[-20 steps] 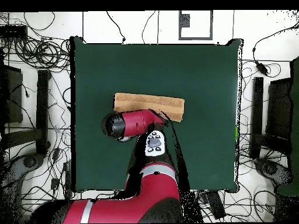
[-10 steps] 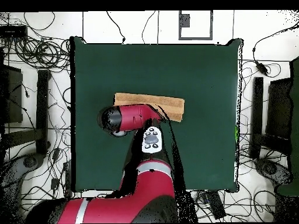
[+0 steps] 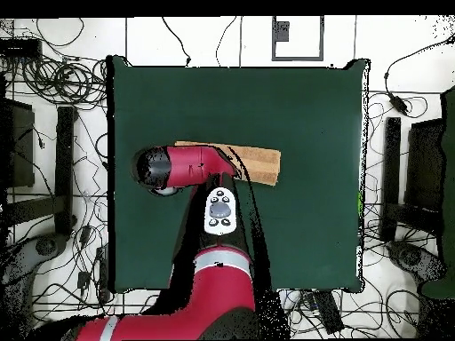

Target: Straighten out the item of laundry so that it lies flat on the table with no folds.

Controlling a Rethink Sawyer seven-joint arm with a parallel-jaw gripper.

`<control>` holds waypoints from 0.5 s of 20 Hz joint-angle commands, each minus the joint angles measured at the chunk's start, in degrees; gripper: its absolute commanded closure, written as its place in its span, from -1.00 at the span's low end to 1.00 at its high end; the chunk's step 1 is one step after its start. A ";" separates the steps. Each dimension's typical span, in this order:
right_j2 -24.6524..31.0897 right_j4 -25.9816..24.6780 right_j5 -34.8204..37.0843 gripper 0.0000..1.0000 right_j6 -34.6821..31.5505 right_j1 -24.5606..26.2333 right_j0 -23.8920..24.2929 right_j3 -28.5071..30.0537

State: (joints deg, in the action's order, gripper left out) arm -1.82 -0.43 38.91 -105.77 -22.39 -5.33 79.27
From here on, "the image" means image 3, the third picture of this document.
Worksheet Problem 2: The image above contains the black coiled cable bundle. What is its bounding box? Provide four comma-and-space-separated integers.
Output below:
20, 56, 108, 107

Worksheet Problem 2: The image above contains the tan terry towel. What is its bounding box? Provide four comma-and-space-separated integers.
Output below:
173, 140, 283, 186

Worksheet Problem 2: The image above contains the grey chair base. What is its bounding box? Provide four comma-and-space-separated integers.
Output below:
386, 240, 447, 283
0, 232, 69, 340

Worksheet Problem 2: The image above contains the black stand base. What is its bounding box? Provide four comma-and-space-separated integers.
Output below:
4, 105, 77, 237
379, 116, 443, 242

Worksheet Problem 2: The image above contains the grey floor frame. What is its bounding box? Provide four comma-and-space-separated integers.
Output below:
271, 15, 325, 62

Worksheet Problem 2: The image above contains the black power adapter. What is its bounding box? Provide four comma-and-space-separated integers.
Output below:
387, 92, 410, 115

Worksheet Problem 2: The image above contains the wide black power strip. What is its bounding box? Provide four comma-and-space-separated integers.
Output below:
311, 290, 345, 336

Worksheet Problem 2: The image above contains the dark green table cloth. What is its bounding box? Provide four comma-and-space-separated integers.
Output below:
106, 54, 371, 294

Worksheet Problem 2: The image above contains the black floor cable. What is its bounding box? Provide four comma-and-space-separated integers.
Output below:
215, 15, 237, 67
161, 16, 192, 67

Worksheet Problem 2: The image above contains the black box device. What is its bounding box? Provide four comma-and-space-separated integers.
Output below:
0, 37, 43, 59

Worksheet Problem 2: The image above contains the black box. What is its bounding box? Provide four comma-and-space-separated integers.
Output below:
403, 118, 445, 214
0, 98, 36, 188

